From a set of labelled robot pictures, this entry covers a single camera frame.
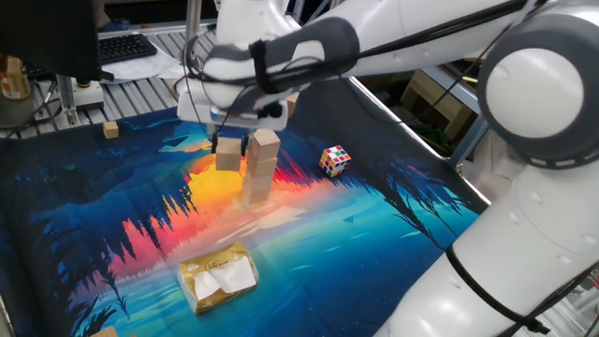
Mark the white emergency stop box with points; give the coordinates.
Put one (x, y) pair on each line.
(89, 97)

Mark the aluminium upright post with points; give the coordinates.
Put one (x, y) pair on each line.
(193, 19)

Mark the aluminium table frame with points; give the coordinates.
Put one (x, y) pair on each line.
(468, 140)

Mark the black keyboard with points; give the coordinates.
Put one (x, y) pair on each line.
(124, 47)

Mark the beige storage box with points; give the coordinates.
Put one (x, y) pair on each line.
(428, 100)

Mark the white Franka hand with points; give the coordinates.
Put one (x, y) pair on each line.
(192, 110)

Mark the Rubik's cube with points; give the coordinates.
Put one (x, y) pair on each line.
(334, 161)

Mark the large plain wooden cube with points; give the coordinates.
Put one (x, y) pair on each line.
(262, 167)
(258, 181)
(256, 196)
(228, 156)
(264, 144)
(292, 105)

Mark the colourful sunset printed mat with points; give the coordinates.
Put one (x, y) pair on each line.
(327, 262)

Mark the black monitor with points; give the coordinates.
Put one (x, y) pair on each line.
(47, 33)

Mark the aluminium upright bracket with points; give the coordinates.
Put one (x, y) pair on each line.
(68, 100)

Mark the gold tissue pack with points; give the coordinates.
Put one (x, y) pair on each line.
(206, 271)

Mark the small plain wooden cube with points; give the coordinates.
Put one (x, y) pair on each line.
(111, 130)

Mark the grey round container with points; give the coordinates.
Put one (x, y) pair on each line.
(14, 112)

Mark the white paper sheets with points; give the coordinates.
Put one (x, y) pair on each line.
(140, 69)

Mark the wooden block piece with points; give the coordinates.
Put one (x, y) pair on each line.
(105, 332)

